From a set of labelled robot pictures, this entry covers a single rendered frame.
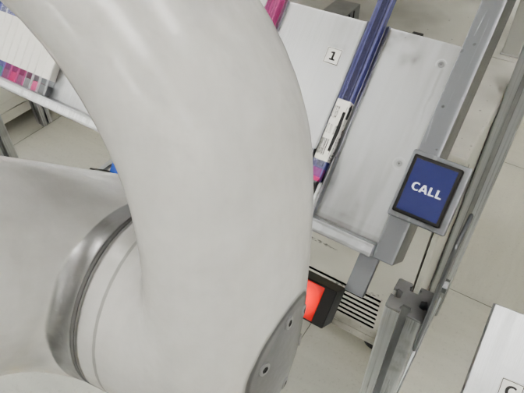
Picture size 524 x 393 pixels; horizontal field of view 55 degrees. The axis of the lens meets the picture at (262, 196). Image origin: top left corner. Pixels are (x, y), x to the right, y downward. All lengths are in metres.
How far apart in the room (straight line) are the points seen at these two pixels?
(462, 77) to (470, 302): 0.98
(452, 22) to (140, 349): 1.04
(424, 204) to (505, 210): 1.25
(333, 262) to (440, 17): 0.55
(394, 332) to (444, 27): 0.70
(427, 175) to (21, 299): 0.33
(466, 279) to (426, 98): 1.00
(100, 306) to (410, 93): 0.37
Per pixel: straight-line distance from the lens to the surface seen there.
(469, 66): 0.48
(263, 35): 0.16
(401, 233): 0.46
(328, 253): 1.02
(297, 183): 0.15
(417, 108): 0.48
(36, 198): 0.19
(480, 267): 1.48
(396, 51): 0.50
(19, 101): 1.95
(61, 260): 0.19
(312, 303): 0.51
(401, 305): 0.54
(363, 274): 0.52
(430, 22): 1.13
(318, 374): 1.21
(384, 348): 0.60
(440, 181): 0.43
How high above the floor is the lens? 1.07
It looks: 44 degrees down
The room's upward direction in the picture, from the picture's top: straight up
